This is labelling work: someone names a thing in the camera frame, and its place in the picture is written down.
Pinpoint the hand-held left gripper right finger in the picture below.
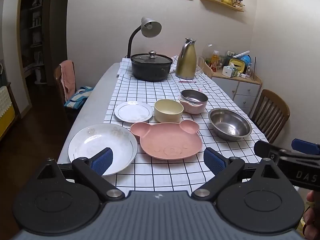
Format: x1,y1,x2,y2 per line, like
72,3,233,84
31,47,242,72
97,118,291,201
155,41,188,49
191,147,280,202

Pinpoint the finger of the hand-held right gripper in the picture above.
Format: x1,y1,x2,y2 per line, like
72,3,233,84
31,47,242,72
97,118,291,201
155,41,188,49
254,140,294,160
291,138,320,155

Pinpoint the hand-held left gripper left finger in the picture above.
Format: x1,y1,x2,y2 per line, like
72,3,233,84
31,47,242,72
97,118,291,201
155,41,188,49
37,147,125,202

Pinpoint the large white floral plate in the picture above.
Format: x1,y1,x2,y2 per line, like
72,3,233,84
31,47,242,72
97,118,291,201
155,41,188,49
68,123,138,177

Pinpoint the stainless steel bowl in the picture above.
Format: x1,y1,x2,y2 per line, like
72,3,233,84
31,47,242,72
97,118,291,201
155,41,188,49
208,108,252,141

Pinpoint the pink bear-shaped plate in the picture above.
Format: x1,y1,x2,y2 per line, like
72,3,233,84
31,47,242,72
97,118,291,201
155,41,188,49
130,120,203,160

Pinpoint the small white plate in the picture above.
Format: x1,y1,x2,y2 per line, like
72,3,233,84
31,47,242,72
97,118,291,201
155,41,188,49
114,101,154,123

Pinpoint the pink bowl with steel liner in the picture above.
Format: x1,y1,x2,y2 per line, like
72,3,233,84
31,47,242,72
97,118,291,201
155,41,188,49
178,89,209,114

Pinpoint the cream bowl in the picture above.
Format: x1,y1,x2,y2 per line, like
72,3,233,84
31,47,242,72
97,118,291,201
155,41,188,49
154,99,184,123

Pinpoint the person's right hand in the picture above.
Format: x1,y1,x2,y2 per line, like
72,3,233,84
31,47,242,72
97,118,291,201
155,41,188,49
301,190,320,240

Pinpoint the white checked tablecloth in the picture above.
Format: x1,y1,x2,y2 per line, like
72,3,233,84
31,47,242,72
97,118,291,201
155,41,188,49
101,56,272,198

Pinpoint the brown slatted wooden chair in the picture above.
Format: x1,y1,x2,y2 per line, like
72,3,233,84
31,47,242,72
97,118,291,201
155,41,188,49
249,89,290,144

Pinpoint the grey drawer cabinet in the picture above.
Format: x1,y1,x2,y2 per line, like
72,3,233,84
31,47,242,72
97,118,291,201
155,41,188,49
211,67,262,115

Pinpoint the blue striped bag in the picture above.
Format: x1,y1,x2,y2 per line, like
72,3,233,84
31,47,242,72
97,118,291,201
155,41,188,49
64,86,94,109

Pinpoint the white tissue box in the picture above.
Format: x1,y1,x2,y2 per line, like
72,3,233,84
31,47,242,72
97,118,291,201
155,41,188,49
222,64,238,78

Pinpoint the pink towel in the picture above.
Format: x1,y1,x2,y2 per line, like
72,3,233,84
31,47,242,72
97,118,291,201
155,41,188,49
61,60,77,100

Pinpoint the light wooden chair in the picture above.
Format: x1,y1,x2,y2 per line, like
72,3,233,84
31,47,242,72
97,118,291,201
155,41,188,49
197,57,213,78

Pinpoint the dark wooden chair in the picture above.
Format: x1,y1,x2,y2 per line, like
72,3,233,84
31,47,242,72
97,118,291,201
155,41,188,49
54,60,75,108

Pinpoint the orange drink bottle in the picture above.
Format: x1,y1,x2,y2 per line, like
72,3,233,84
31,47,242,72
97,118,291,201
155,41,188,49
210,50,220,72

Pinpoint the black cooking pot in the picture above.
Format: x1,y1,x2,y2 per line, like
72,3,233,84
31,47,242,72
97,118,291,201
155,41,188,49
130,53,173,82

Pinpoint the gold thermos jug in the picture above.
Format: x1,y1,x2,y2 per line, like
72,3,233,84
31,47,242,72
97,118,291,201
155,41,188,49
175,38,197,80

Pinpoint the yellow bench with lace cover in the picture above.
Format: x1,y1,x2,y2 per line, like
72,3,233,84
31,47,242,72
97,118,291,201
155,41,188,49
0,85,15,135

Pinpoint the clutter on cabinet top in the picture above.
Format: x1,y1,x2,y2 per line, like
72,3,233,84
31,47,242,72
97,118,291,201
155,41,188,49
201,44,227,65

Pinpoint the grey gooseneck desk lamp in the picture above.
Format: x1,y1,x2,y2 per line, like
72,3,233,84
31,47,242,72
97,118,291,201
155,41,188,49
126,17,162,58

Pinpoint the dark bookshelf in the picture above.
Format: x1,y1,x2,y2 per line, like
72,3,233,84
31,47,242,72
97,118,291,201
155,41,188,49
19,0,53,83

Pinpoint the wooden wall shelf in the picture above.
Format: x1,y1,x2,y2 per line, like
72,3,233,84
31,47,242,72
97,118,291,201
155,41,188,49
199,0,245,12

